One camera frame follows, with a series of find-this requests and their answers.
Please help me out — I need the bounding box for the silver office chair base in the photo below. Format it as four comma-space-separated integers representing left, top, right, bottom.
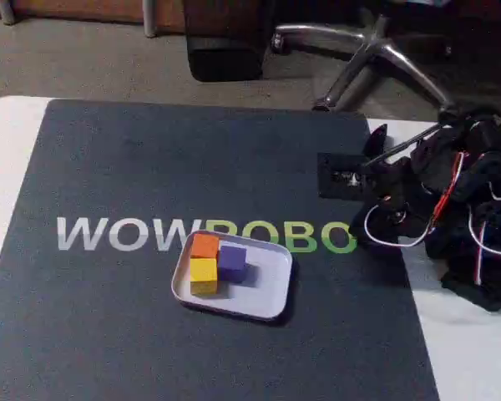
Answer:
270, 11, 453, 112

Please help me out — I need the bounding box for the black box on floor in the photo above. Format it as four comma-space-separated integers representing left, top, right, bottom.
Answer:
185, 0, 265, 84

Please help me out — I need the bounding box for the white rounded metal tray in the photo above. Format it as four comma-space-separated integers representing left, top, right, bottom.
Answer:
170, 229, 294, 323

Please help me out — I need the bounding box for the purple wooden block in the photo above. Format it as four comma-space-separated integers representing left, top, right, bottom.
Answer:
216, 245, 249, 285

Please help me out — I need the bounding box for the grey metal table leg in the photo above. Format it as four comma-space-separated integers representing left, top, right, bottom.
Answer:
0, 0, 18, 25
143, 0, 159, 40

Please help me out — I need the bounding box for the yellow wooden block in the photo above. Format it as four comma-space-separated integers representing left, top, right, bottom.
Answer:
190, 256, 219, 298

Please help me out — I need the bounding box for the orange white looped servo cable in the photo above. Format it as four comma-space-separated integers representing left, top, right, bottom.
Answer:
362, 150, 465, 248

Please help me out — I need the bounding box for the red white striped servo cable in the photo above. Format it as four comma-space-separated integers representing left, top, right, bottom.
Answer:
467, 152, 501, 286

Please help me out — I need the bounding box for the dark mat with WOWROBO print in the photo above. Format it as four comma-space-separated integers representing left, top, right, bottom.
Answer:
0, 99, 442, 401

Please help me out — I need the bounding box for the orange wooden block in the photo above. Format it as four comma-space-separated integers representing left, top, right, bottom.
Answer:
190, 233, 220, 260

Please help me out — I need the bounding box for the black table clamp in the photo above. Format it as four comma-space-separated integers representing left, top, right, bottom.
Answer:
362, 123, 390, 169

